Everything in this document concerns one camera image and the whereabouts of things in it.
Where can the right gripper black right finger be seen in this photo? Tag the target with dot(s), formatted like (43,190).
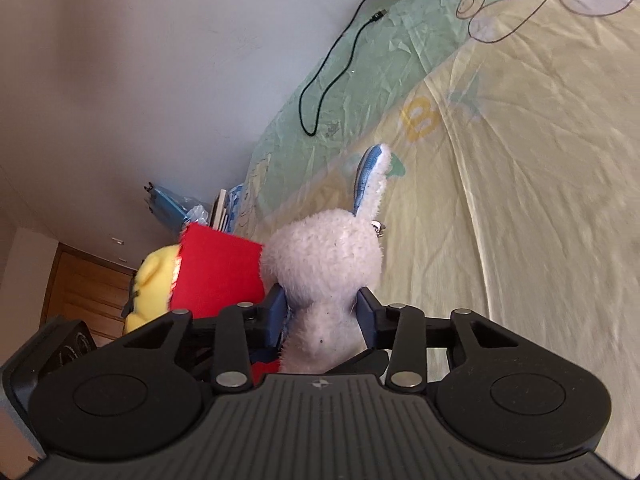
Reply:
(492,388)

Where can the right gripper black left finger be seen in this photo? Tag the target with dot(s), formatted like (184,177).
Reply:
(148,389)

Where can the white plush rabbit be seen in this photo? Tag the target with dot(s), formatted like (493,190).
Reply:
(321,262)

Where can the wooden cabinet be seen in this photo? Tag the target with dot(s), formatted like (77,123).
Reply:
(87,288)

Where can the yellow plush toy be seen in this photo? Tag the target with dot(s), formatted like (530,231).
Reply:
(152,288)

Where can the red cardboard box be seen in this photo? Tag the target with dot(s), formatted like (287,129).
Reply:
(220,269)

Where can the blue box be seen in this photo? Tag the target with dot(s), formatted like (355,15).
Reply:
(174,211)

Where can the green yellow cartoon bedsheet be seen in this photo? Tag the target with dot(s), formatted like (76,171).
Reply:
(514,184)

